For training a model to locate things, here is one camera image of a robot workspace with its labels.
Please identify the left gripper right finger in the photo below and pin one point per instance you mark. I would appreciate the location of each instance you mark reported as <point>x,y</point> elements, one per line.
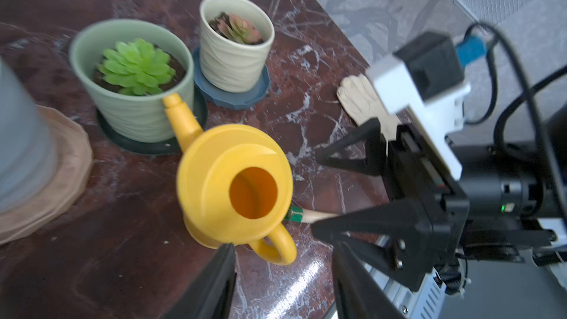
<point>357,295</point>

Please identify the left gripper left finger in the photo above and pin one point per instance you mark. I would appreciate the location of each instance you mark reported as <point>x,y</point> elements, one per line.
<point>210,295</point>

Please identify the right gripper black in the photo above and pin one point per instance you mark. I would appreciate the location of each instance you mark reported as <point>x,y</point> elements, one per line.
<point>427,211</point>

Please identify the yellow watering can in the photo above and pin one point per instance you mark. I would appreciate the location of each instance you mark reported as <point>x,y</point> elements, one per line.
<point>234,184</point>

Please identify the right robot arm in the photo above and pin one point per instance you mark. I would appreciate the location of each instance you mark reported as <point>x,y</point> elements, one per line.
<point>510,197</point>

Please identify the cream pot pink succulent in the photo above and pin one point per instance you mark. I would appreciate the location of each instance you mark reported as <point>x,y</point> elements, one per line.
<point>236,37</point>

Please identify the white pot red succulent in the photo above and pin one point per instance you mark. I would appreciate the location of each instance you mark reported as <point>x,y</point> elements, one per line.
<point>28,148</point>

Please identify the green pot green succulent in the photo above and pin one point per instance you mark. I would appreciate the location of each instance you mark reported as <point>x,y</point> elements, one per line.
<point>128,66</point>

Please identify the beige gardening glove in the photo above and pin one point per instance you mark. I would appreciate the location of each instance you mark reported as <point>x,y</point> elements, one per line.
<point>361,102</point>

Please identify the dark green saucer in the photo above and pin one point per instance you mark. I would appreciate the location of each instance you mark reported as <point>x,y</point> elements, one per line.
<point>162,141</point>

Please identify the green rake wooden handle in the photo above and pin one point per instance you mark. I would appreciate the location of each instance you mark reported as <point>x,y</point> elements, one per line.
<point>301,215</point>

